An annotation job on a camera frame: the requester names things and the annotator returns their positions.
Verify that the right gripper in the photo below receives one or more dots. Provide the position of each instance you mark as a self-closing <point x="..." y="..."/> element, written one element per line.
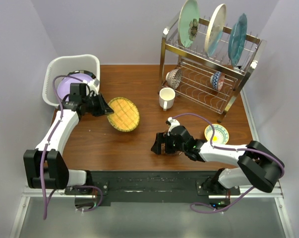
<point x="161" y="138"/>

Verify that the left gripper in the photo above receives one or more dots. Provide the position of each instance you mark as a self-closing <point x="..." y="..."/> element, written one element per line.
<point x="103" y="108"/>

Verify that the clear glass dish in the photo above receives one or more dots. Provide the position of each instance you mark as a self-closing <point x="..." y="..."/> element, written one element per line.
<point x="173" y="154"/>

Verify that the yellow patterned plate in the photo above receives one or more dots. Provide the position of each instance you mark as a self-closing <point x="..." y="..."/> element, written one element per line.
<point x="126" y="116"/>

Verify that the black striped plate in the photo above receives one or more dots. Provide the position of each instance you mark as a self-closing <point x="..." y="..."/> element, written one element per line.
<point x="92" y="75"/>

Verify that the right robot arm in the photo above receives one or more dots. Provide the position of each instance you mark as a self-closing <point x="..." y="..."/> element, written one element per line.
<point x="254" y="165"/>

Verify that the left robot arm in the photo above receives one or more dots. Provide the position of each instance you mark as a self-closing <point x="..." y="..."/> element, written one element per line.
<point x="55" y="143"/>

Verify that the white plastic bin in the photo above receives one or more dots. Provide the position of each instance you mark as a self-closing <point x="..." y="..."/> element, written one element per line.
<point x="63" y="66"/>

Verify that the white mug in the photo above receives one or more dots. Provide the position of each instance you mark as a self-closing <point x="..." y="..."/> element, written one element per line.
<point x="166" y="98"/>

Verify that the yellow blue small bowl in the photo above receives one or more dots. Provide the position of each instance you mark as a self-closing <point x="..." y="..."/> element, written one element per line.
<point x="221" y="135"/>

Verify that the red patterned bowl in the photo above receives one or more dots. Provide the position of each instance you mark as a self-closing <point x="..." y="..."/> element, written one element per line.
<point x="174" y="78"/>

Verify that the metal dish rack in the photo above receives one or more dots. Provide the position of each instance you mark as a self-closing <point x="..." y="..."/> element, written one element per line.
<point x="197" y="68"/>

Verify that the blue zigzag bowl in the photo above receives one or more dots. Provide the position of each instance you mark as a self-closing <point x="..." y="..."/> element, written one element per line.
<point x="217" y="80"/>

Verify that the mint flower plate in rack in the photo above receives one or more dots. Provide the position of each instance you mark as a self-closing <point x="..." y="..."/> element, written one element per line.
<point x="188" y="23"/>

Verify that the beige blue plate in rack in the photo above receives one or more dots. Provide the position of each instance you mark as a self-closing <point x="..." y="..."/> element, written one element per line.
<point x="215" y="29"/>

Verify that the teal glass plate in rack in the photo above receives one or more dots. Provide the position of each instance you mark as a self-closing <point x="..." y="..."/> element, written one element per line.
<point x="237" y="40"/>

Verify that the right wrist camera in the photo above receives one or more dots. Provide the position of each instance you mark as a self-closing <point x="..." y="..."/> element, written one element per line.
<point x="172" y="123"/>

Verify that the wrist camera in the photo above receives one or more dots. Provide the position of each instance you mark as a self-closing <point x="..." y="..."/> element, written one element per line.
<point x="94" y="85"/>
<point x="172" y="123"/>

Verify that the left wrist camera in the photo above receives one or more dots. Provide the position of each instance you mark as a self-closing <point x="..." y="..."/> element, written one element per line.
<point x="94" y="85"/>

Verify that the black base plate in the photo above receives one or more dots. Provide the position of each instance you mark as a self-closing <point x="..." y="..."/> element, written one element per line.
<point x="153" y="187"/>

